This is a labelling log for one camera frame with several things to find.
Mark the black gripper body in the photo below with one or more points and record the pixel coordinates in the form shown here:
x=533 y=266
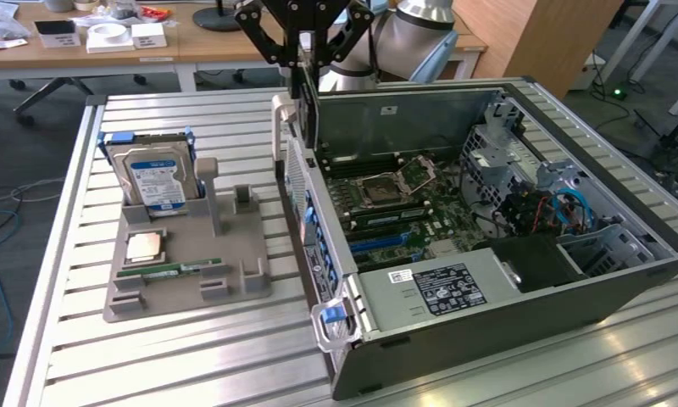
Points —
x=311 y=12

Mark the graphics card with fan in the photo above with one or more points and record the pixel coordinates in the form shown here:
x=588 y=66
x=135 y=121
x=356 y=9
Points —
x=311 y=118

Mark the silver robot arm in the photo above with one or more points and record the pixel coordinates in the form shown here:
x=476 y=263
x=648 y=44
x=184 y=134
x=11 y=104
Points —
x=401 y=42

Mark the wooden desk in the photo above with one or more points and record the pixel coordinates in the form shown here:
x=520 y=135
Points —
x=62 y=57
x=215 y=46

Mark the black lamp base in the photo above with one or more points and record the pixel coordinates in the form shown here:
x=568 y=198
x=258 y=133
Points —
x=215 y=21

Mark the red packet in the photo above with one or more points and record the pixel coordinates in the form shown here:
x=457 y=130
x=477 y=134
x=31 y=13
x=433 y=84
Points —
x=154 y=14

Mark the white cube box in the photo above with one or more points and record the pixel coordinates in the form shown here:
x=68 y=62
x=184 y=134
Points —
x=148 y=37

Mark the flat white box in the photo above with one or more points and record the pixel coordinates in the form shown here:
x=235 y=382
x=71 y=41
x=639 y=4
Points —
x=110 y=46

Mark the white tape roll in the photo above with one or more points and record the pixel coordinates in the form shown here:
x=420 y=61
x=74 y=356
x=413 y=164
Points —
x=107 y=30

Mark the black RAM slot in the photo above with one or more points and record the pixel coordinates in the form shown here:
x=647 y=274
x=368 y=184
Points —
x=367 y=169
x=362 y=157

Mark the metal socket cover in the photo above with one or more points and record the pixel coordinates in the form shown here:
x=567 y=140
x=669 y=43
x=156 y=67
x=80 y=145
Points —
x=419 y=171

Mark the white box black top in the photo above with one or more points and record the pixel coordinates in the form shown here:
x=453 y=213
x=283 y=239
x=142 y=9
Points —
x=62 y=40

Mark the grey cup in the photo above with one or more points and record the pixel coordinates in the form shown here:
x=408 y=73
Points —
x=59 y=5

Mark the CPU socket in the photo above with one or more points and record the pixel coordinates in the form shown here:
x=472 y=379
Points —
x=381 y=191

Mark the wooden cabinet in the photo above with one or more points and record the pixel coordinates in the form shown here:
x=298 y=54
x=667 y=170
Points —
x=571 y=51

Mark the hard disk blue caddy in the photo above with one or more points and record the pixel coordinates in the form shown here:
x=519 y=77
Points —
x=152 y=182

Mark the perforated metal drive cage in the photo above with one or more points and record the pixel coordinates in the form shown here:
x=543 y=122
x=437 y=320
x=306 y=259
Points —
x=492 y=169

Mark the black chair base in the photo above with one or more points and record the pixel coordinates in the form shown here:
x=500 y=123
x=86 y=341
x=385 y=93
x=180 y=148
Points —
x=46 y=91

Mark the white electrical box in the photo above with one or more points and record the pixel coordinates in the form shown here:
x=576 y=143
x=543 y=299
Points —
x=593 y=72

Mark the white paper label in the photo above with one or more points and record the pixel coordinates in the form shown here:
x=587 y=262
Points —
x=6 y=43

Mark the green motherboard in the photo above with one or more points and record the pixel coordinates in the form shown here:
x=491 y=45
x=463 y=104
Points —
x=447 y=216

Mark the clear plastic bag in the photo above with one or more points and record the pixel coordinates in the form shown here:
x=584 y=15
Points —
x=0 y=19

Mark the blue expansion slot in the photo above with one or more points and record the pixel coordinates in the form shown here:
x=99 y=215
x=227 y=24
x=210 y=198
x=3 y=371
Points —
x=379 y=242

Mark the copper topped CPU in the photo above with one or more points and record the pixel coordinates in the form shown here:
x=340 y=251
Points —
x=144 y=246

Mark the green RAM stick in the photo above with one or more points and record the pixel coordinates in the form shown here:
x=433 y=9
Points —
x=164 y=270

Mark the grey power supply unit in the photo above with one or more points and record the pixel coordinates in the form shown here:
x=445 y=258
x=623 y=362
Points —
x=396 y=305

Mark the grey parts rack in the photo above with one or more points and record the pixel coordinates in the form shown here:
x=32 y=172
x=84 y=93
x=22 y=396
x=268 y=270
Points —
x=175 y=297

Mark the blue plastic latch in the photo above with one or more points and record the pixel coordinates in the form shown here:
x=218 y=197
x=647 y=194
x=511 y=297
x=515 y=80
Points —
x=332 y=316

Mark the silver disk bay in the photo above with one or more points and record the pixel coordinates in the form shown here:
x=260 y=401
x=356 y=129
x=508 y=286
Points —
x=611 y=250

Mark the open dark PC case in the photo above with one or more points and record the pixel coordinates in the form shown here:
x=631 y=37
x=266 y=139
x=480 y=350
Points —
x=487 y=339

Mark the white table frame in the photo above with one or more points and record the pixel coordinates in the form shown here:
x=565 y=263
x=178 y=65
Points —
x=664 y=42

